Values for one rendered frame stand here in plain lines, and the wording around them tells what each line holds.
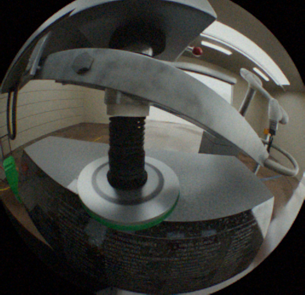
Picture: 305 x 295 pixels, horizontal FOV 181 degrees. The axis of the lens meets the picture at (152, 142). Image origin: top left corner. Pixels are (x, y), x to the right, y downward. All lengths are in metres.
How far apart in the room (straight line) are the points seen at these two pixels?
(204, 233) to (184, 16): 0.34
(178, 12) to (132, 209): 0.27
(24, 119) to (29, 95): 0.95
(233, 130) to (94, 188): 0.25
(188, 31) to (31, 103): 5.21
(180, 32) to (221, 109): 0.14
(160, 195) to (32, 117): 5.19
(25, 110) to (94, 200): 5.04
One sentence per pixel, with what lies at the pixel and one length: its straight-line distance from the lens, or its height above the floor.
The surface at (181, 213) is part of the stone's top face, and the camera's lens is 0.20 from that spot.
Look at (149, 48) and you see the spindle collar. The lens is 0.18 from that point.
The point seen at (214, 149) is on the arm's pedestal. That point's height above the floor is 0.68.
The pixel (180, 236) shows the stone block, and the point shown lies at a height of 0.80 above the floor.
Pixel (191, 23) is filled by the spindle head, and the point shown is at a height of 1.13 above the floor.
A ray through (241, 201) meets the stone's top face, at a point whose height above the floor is 0.83.
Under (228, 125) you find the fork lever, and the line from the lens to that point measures 0.17.
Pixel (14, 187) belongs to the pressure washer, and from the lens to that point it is 1.77.
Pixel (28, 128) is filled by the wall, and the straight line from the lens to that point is 5.17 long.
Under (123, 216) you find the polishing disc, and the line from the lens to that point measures 0.16.
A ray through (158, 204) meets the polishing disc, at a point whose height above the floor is 0.85.
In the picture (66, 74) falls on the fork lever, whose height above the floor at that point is 1.04.
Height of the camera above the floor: 0.99
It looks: 19 degrees down
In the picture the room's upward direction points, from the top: 6 degrees clockwise
